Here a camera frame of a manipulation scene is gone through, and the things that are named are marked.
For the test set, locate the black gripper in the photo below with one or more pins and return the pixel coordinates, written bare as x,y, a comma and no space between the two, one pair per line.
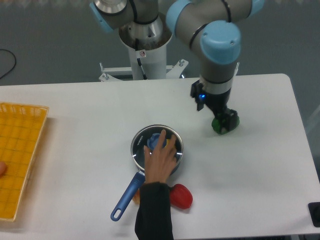
227,118

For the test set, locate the glass pot lid blue knob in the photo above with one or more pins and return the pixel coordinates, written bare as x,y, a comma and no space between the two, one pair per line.
149,136

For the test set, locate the black sleeved forearm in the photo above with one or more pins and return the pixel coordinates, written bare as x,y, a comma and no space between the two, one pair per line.
153,219

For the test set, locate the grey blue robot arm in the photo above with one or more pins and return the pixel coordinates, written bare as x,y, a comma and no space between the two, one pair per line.
144,10

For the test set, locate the person's hand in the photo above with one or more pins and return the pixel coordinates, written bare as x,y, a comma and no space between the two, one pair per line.
159,164

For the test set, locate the green bell pepper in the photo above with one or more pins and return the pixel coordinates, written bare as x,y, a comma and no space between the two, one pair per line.
214,124

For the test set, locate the yellow bell pepper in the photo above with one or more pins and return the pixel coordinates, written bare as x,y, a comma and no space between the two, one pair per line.
171,142

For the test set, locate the red bell pepper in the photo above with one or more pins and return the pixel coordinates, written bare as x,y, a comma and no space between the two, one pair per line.
180,196

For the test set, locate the croissant bread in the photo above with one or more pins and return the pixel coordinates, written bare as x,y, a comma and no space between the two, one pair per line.
136,198

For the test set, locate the black device at table edge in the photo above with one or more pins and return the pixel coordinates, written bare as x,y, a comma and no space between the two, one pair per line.
314,210

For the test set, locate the yellow plastic basket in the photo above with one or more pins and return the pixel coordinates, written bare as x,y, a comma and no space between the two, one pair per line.
21,127

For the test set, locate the orange object at left edge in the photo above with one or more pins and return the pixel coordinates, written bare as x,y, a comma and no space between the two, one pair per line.
3,168

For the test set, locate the dark pot blue handle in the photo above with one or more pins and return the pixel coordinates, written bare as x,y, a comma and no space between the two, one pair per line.
137,181

